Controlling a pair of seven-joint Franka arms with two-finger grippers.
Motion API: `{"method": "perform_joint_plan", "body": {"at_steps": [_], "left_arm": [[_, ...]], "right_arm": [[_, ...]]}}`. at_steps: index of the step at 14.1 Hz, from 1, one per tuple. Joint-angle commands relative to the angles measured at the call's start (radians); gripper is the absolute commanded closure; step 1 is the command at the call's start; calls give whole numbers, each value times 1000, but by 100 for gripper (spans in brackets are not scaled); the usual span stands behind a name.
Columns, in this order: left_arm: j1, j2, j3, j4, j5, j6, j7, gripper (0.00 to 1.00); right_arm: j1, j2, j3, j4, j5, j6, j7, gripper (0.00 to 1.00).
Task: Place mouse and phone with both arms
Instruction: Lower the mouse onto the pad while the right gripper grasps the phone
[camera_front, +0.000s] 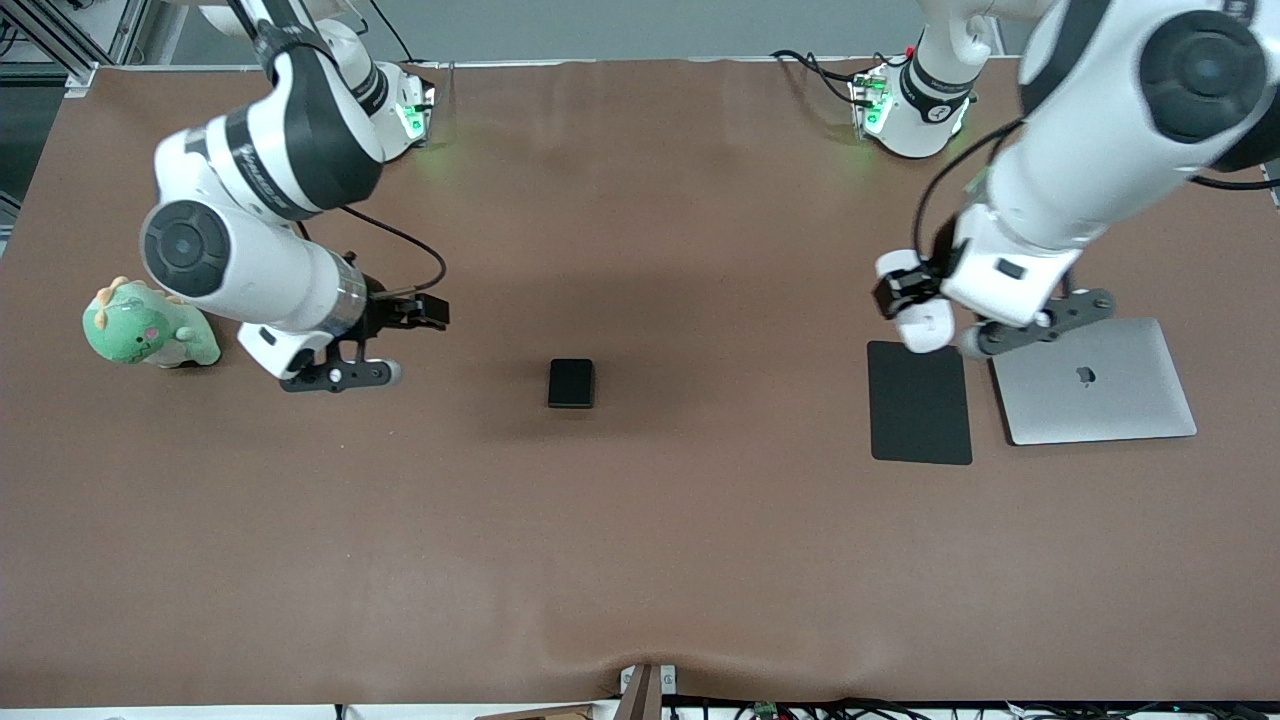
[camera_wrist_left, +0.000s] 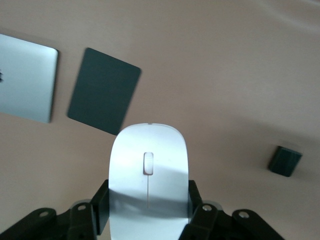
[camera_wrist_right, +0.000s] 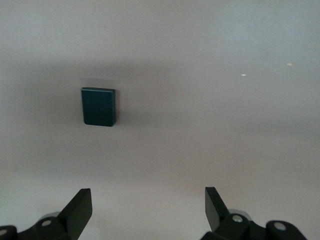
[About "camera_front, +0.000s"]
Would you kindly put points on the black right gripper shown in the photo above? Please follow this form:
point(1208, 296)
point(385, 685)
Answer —
point(386, 312)

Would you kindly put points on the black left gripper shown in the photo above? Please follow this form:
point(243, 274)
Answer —
point(905, 290)

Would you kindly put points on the white computer mouse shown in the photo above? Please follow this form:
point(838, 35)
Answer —
point(928, 330)

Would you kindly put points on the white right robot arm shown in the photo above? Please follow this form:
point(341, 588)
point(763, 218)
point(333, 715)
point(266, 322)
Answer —
point(290, 130)

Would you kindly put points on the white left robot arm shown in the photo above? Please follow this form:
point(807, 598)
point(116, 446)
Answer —
point(1100, 110)

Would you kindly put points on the black mouse pad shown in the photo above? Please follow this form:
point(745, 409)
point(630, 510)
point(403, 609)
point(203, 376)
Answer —
point(920, 410)

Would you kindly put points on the silver laptop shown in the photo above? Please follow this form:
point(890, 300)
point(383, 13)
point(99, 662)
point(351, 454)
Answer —
point(1095, 385)

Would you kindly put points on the green plush dinosaur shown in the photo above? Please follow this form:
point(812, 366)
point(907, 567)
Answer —
point(140, 330)

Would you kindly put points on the metal table bracket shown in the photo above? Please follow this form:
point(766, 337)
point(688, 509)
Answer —
point(647, 690)

